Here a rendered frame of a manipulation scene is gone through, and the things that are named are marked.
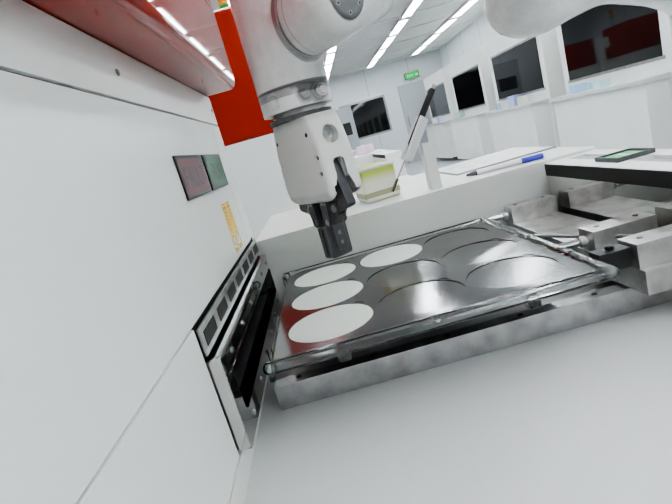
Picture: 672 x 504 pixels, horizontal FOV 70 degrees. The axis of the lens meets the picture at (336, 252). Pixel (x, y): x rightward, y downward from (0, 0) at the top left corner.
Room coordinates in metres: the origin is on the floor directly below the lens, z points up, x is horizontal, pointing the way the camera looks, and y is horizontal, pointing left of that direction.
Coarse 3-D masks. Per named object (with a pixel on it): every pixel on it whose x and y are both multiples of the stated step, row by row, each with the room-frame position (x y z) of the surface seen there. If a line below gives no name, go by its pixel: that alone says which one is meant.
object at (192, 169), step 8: (184, 160) 0.54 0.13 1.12; (192, 160) 0.58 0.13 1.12; (200, 160) 0.62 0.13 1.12; (184, 168) 0.53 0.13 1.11; (192, 168) 0.57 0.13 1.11; (200, 168) 0.61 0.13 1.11; (184, 176) 0.52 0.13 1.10; (192, 176) 0.55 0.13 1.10; (200, 176) 0.59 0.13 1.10; (192, 184) 0.54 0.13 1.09; (200, 184) 0.58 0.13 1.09; (208, 184) 0.62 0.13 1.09; (192, 192) 0.53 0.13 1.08
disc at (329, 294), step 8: (320, 288) 0.67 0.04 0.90; (328, 288) 0.66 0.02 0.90; (336, 288) 0.65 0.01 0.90; (344, 288) 0.64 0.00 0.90; (352, 288) 0.63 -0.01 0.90; (360, 288) 0.62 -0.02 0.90; (304, 296) 0.65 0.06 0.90; (312, 296) 0.64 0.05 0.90; (320, 296) 0.63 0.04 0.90; (328, 296) 0.62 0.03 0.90; (336, 296) 0.61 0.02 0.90; (344, 296) 0.60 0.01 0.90; (296, 304) 0.63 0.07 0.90; (304, 304) 0.62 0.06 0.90; (312, 304) 0.61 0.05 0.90; (320, 304) 0.60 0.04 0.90; (328, 304) 0.59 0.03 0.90
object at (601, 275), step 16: (592, 272) 0.45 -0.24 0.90; (608, 272) 0.45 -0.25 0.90; (544, 288) 0.45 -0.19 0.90; (560, 288) 0.44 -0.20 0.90; (576, 288) 0.45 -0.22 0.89; (480, 304) 0.45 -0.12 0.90; (496, 304) 0.45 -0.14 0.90; (512, 304) 0.44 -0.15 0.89; (416, 320) 0.45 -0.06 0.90; (432, 320) 0.45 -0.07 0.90; (448, 320) 0.45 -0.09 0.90; (464, 320) 0.45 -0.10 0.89; (368, 336) 0.45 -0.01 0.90; (384, 336) 0.45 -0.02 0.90; (400, 336) 0.45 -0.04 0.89; (304, 352) 0.45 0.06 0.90; (320, 352) 0.45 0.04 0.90; (336, 352) 0.45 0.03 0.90; (352, 352) 0.45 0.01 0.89; (272, 368) 0.45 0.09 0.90; (288, 368) 0.45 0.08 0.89
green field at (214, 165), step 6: (210, 162) 0.68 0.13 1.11; (216, 162) 0.72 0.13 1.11; (210, 168) 0.66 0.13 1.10; (216, 168) 0.70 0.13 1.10; (222, 168) 0.75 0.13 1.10; (210, 174) 0.65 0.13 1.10; (216, 174) 0.69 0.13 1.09; (222, 174) 0.73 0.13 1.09; (216, 180) 0.68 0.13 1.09; (222, 180) 0.72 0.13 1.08
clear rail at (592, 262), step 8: (496, 224) 0.74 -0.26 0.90; (504, 224) 0.73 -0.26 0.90; (512, 232) 0.68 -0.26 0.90; (520, 232) 0.66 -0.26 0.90; (528, 240) 0.62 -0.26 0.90; (536, 240) 0.60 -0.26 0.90; (544, 240) 0.59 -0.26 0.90; (552, 248) 0.56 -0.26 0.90; (560, 248) 0.55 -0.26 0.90; (568, 256) 0.52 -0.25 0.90; (576, 256) 0.51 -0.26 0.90; (584, 256) 0.50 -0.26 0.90; (592, 264) 0.47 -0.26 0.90; (600, 264) 0.46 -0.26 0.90; (608, 264) 0.46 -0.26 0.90; (616, 272) 0.44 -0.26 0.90
